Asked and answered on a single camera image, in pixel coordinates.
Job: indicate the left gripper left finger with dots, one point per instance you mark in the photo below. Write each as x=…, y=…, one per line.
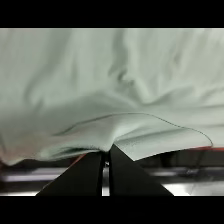
x=81, y=180

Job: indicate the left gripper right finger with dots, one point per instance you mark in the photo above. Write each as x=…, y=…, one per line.
x=131, y=178

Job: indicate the pale green shirt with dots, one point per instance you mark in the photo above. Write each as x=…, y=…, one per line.
x=110, y=86

